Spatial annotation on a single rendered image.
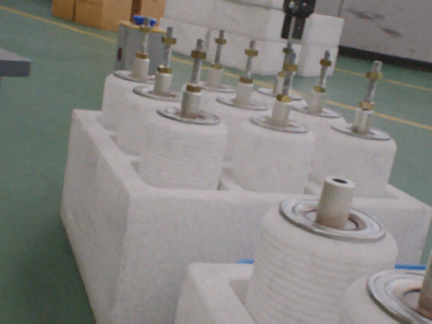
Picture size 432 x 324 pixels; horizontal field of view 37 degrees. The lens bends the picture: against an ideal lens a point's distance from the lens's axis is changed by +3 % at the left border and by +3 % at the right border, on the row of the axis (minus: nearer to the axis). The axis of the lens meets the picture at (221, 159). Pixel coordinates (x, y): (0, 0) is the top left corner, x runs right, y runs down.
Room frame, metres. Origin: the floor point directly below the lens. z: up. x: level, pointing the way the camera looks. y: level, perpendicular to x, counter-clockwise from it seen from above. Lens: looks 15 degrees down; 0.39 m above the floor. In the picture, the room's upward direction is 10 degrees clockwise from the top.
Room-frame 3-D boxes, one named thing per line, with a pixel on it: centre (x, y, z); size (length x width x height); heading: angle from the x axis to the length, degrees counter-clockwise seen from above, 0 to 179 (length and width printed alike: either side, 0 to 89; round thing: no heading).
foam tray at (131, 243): (0.87, -0.01, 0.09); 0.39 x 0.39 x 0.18; 24
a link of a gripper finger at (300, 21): (0.97, -0.08, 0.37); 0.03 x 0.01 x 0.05; 8
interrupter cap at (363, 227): (0.43, -0.08, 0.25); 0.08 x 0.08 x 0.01
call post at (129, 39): (1.10, 0.17, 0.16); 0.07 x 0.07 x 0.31; 24
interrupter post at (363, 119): (0.81, -0.17, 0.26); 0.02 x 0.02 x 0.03
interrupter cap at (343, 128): (0.81, -0.17, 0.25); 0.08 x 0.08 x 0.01
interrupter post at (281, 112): (0.76, -0.06, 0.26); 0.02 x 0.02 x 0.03
